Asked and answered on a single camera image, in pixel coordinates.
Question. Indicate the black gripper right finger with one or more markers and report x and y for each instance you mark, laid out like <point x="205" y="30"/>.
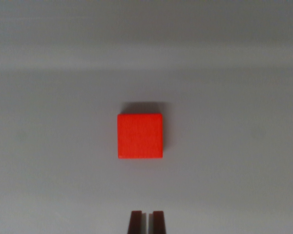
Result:
<point x="158" y="223"/>

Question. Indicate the red wooden block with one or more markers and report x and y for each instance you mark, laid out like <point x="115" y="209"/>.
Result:
<point x="140" y="136"/>

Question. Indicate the grey plastic tray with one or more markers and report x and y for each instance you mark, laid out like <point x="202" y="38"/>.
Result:
<point x="146" y="48"/>

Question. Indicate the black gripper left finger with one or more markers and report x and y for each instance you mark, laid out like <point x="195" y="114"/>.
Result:
<point x="135" y="223"/>

